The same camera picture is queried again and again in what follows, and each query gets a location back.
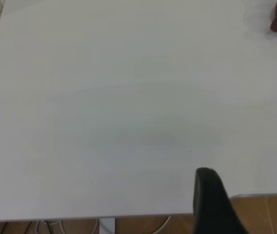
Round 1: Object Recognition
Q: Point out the white table leg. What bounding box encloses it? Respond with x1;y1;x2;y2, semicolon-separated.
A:
98;216;116;234

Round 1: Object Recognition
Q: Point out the white cable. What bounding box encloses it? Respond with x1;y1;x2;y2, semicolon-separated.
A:
150;215;171;234
31;218;100;234

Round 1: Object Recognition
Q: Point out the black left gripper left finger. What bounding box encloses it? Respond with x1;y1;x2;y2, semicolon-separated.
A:
193;167;250;234

